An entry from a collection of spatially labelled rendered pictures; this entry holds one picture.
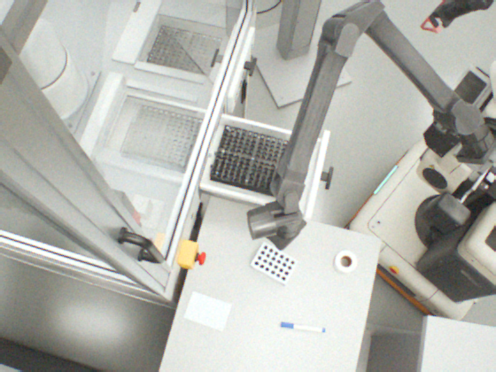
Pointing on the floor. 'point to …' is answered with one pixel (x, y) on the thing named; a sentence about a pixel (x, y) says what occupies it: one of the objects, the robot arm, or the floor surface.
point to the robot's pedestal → (429, 348)
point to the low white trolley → (274, 300)
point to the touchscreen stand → (290, 51)
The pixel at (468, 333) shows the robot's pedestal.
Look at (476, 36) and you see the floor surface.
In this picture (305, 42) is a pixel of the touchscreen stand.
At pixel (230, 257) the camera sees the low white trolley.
